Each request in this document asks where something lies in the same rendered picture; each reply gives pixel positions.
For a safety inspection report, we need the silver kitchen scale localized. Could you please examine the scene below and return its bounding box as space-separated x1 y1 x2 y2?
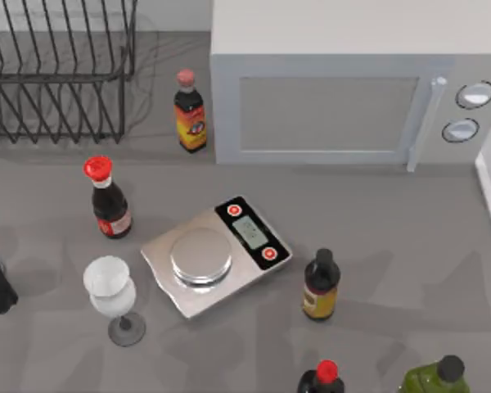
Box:
140 195 294 320

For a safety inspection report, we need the dark bottle with orange label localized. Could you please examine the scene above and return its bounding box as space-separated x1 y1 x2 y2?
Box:
173 68 208 154

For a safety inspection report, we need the microwave oven door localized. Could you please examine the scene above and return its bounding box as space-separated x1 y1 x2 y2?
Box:
210 55 455 166

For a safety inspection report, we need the dark bottle with yellow label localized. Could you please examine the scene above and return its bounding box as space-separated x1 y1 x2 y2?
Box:
302 247 341 322

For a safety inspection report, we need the dark bottle with red cap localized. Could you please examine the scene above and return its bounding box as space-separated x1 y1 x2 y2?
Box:
83 155 133 241

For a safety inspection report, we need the white wine glass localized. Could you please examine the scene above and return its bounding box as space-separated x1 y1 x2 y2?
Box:
82 255 146 348

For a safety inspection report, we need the pale microwave oven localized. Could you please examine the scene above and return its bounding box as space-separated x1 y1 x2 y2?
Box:
209 0 491 173

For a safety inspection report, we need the small dark bottle red cap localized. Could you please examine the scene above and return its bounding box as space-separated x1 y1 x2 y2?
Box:
296 359 346 393

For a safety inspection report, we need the microwave knob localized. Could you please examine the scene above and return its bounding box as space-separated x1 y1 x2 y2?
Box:
455 80 491 111
441 117 480 143

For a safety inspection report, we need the green bottle with black cap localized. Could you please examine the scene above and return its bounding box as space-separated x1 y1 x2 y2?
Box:
397 355 472 393

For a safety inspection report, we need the microwave door handle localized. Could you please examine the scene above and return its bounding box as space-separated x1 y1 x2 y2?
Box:
406 75 448 173

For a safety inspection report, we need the black wire dish rack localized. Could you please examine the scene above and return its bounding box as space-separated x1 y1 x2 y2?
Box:
0 0 139 145

